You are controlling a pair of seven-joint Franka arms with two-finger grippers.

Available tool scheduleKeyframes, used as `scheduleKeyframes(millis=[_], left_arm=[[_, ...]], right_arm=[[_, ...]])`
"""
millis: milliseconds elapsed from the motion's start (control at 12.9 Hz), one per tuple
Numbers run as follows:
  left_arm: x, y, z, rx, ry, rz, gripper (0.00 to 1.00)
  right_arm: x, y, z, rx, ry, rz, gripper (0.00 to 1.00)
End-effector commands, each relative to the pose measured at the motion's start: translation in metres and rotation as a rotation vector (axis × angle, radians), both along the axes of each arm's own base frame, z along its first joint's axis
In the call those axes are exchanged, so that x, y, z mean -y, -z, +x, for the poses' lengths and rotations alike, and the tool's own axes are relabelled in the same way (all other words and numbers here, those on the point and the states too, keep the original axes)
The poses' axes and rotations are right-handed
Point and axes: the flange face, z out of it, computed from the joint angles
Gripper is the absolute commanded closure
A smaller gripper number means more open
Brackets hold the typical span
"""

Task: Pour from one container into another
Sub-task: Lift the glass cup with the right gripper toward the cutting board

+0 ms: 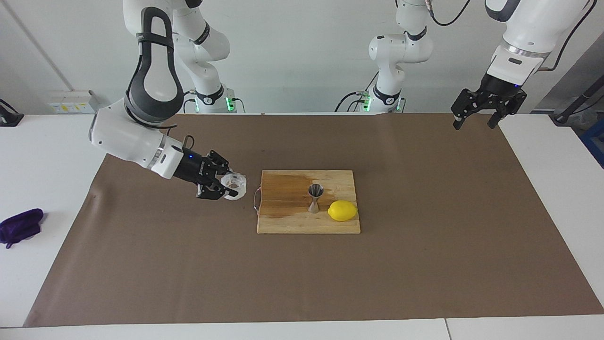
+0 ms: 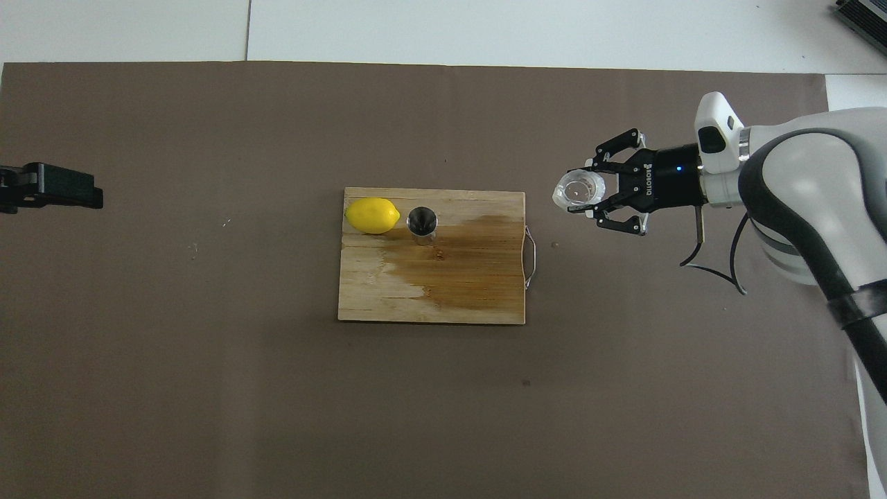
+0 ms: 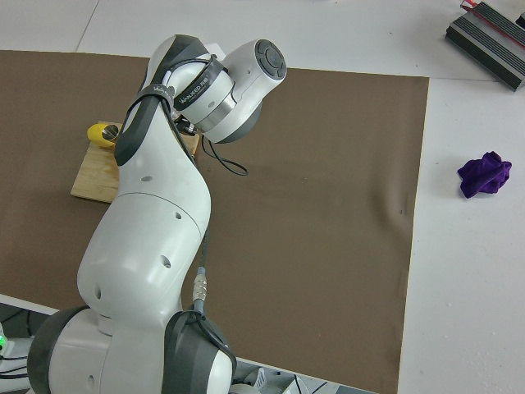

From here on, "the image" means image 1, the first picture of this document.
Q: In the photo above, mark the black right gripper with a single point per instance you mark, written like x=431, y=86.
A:
x=193, y=167

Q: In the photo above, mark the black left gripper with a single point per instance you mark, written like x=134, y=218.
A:
x=500, y=89

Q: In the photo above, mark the clear faceted glass cup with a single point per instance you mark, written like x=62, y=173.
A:
x=236, y=182

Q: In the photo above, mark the steel double jigger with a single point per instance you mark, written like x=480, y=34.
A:
x=315, y=191

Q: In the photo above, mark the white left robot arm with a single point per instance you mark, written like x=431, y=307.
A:
x=533, y=23

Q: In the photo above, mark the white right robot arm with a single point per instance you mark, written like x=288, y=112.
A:
x=122, y=137

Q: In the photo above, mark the black tripod stand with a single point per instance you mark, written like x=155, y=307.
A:
x=566, y=115

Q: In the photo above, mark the wooden cutting board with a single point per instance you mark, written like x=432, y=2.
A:
x=292, y=217

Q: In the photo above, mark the brown paper table mat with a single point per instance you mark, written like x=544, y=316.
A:
x=188, y=274

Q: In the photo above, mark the blue crate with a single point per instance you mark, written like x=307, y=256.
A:
x=597, y=141

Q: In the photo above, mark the yellow lemon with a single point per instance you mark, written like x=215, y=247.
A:
x=342, y=211

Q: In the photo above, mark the purple cloth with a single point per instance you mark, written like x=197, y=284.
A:
x=21, y=224

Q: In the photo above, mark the black desk object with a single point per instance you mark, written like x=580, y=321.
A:
x=9, y=119

